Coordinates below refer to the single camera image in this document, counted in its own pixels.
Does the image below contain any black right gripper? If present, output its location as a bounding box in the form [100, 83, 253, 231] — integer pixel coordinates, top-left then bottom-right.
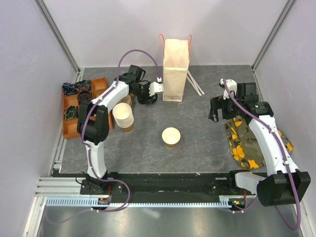
[208, 92, 243, 122]

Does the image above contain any brown paper coffee cup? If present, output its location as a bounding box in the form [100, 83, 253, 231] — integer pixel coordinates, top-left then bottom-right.
[161, 127, 181, 148]

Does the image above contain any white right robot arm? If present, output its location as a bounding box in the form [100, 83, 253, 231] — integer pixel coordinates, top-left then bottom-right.
[208, 79, 311, 206]

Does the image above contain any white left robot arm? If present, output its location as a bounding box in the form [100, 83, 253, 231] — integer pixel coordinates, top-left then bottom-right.
[77, 65, 158, 194]

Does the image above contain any white paper takeout bag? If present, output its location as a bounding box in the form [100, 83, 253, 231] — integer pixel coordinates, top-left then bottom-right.
[158, 34, 192, 102]

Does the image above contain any cardboard cup carrier tray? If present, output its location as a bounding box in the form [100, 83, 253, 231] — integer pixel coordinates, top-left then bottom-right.
[118, 95, 132, 107]

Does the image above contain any stack of paper cups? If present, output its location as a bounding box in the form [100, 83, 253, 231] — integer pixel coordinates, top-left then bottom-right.
[113, 103, 134, 133]

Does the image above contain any camouflage yellow green cloth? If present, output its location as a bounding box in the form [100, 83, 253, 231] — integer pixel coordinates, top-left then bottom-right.
[224, 117, 294, 171]

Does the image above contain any black brown rolled sock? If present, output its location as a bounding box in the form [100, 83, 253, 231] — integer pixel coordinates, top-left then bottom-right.
[77, 89, 92, 105]

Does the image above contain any dark patterned rolled sock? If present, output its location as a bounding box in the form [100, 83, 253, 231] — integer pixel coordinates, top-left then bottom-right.
[73, 80, 92, 91]

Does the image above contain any blue yellow rolled sock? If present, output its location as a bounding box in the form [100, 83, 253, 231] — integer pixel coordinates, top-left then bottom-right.
[64, 106, 78, 121]

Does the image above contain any blue patterned rolled sock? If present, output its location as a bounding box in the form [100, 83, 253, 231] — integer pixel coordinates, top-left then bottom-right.
[62, 82, 77, 96]

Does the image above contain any orange compartment organizer tray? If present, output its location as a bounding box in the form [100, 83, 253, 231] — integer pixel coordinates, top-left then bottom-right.
[63, 78, 109, 140]

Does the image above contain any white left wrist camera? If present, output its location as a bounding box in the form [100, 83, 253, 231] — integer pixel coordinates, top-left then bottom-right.
[149, 77, 164, 96]

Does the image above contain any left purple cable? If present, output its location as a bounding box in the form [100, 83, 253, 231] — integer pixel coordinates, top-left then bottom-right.
[45, 49, 162, 224]

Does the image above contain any purple cable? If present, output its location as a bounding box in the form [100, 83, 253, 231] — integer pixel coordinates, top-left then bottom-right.
[222, 78, 302, 233]
[45, 49, 162, 224]

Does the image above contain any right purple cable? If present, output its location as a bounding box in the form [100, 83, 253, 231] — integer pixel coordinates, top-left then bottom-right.
[222, 78, 302, 233]

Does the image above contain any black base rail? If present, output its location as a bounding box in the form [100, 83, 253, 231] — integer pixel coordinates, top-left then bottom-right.
[80, 172, 253, 197]

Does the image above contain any grey slotted cable duct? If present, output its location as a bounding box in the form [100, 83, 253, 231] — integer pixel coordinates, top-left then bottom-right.
[45, 197, 233, 208]

